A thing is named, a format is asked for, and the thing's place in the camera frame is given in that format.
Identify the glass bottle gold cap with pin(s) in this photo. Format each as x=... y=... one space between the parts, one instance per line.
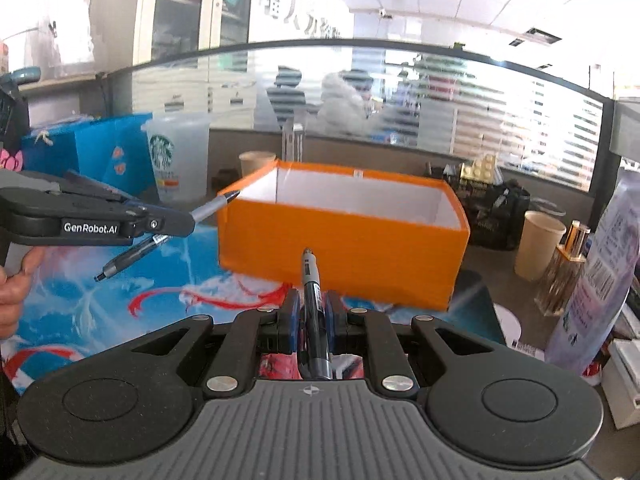
x=562 y=275

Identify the orange cardboard box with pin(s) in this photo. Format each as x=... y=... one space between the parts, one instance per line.
x=345 y=240

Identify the glass door cabinet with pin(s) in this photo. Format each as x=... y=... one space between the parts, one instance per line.
x=195 y=5

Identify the white box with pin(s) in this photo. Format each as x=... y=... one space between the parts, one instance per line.
x=625 y=375

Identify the pink bow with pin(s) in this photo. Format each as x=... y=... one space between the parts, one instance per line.
x=10 y=160

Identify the person's left hand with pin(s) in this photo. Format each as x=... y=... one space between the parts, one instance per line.
x=15 y=295

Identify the beige paper cup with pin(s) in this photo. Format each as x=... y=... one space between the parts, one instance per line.
x=539 y=250
x=255 y=165

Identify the black pen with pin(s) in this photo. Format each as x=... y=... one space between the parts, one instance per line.
x=314 y=300

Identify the office chair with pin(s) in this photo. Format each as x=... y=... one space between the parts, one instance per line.
x=286 y=95

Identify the frosted glass partition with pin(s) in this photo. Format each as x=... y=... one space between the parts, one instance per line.
x=500 y=110

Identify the translucent plastic cup green logo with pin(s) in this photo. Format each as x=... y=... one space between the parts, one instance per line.
x=177 y=155

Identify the black mesh desk organizer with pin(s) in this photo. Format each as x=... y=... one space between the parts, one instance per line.
x=495 y=215

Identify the clear plastic cup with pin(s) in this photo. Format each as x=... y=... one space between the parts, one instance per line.
x=550 y=207

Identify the blue paper bag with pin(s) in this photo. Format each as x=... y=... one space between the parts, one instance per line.
x=100 y=152

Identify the yellow building block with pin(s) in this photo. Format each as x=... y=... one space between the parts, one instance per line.
x=477 y=169

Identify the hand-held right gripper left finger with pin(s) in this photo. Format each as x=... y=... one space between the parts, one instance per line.
x=293 y=321

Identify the blue printed desk mat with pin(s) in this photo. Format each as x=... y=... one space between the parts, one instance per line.
x=150 y=305

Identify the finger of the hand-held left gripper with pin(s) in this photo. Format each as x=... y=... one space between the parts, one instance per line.
x=172 y=224
x=145 y=206

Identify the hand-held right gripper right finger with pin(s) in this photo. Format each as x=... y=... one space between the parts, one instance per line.
x=330 y=321

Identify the tall dark carton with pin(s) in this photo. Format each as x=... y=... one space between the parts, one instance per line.
x=293 y=142

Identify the dark blue pen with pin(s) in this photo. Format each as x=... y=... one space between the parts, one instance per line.
x=127 y=260

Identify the white round coaster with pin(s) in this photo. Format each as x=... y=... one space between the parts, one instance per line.
x=509 y=325

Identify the white plastic bag at right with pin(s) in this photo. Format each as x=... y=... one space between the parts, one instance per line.
x=595 y=285

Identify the grey pen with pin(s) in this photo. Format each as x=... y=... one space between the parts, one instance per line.
x=215 y=206

